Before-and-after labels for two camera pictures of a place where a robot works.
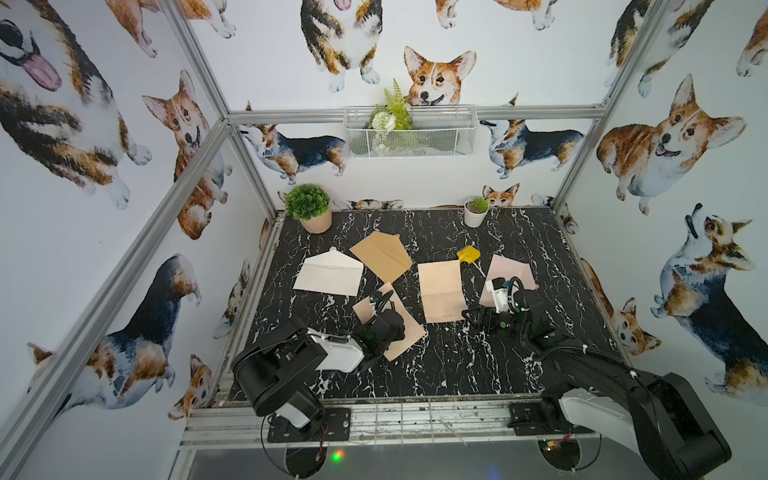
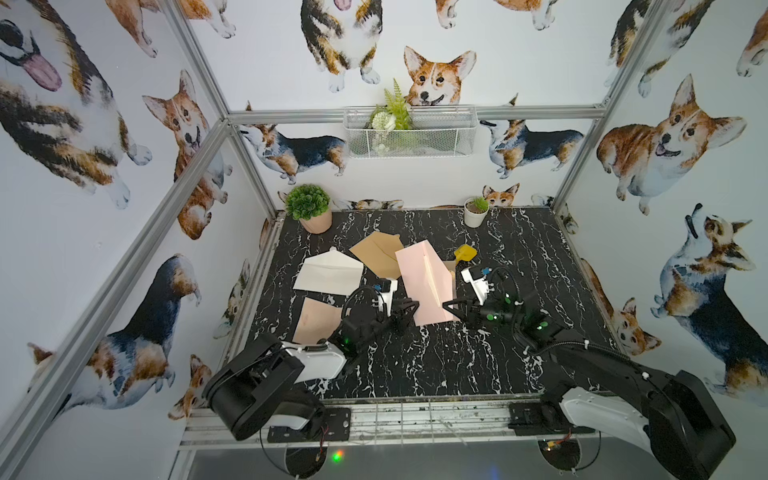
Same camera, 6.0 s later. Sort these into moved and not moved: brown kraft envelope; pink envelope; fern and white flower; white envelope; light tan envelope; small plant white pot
Moved: light tan envelope; pink envelope
Not moved: brown kraft envelope; small plant white pot; white envelope; fern and white flower
